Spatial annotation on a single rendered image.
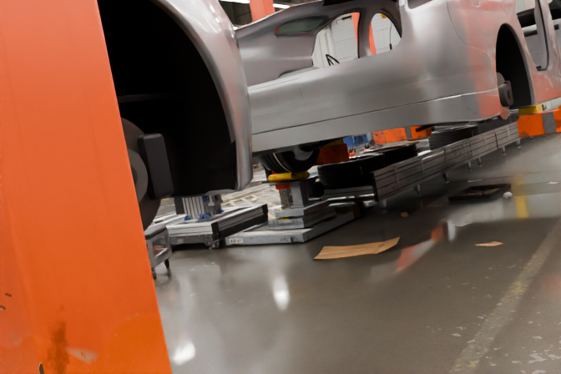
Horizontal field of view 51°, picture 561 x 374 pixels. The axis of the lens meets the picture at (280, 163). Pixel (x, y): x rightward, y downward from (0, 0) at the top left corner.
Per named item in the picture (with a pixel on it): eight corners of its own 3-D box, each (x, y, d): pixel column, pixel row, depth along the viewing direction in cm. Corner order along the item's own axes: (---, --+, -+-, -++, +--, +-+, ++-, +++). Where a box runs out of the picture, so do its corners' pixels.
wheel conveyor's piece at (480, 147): (474, 169, 718) (469, 138, 716) (410, 177, 771) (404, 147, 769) (499, 158, 797) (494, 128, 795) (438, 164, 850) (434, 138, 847)
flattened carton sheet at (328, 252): (395, 252, 377) (394, 247, 376) (313, 260, 395) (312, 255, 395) (401, 241, 405) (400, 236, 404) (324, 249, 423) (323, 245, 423)
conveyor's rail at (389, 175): (378, 196, 522) (374, 171, 520) (373, 196, 525) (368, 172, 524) (472, 155, 717) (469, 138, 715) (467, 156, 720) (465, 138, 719)
